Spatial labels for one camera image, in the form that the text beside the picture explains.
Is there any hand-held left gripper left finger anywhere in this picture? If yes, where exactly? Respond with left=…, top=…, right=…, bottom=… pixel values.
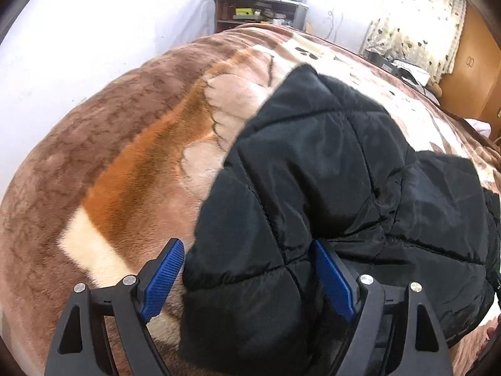
left=45, top=238, right=185, bottom=376

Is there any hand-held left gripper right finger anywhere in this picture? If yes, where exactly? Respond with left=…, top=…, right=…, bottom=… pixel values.
left=311, top=239, right=455, bottom=376

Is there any black quilted jacket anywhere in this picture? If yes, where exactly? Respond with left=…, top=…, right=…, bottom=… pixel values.
left=178, top=64, right=501, bottom=373

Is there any pile of folded clothes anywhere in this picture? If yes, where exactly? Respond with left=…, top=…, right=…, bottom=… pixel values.
left=362, top=49, right=444, bottom=99

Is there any person's right hand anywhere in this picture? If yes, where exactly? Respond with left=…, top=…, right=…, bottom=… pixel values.
left=484, top=313, right=501, bottom=361

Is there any brown printed blanket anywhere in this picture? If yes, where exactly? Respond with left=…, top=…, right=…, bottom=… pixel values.
left=0, top=23, right=501, bottom=376

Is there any white pillow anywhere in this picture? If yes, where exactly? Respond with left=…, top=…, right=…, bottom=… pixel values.
left=464, top=118, right=492, bottom=134

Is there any wooden wardrobe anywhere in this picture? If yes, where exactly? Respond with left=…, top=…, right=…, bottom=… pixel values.
left=438, top=6, right=501, bottom=130

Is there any patterned cream curtain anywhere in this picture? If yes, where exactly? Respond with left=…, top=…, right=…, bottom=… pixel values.
left=360, top=0, right=468, bottom=78

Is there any cluttered wooden shelf unit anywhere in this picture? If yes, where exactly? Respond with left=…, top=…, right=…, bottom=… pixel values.
left=212, top=0, right=310, bottom=34

